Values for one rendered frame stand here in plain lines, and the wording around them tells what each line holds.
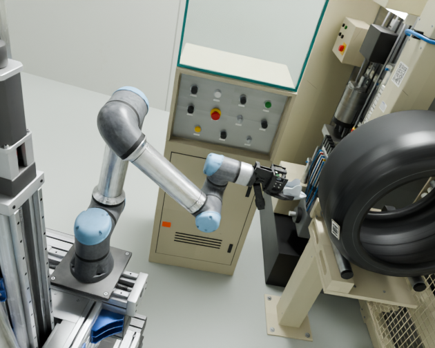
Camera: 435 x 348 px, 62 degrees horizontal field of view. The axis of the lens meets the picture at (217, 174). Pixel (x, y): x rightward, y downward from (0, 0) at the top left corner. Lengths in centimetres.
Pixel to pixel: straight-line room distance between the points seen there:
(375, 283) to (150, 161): 102
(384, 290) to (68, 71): 375
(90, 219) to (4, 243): 37
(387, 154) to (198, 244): 136
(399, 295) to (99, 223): 115
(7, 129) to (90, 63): 345
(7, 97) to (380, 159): 96
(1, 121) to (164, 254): 167
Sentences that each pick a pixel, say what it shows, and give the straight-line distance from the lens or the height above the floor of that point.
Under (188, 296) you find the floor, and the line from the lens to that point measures 228.
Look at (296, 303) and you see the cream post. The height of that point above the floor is 23.
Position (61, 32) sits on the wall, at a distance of 431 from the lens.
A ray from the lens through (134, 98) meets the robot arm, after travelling 112.
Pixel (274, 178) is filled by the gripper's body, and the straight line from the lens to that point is 119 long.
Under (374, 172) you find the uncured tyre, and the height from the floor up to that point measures 132.
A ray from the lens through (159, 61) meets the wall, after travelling 393.
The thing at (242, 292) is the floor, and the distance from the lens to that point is 238.
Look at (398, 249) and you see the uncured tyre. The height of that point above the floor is 93.
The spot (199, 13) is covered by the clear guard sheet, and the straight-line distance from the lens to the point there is 161.
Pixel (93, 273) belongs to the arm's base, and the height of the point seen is 76.
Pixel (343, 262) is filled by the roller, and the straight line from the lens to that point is 144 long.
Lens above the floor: 184
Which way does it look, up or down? 35 degrees down
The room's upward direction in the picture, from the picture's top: 14 degrees clockwise
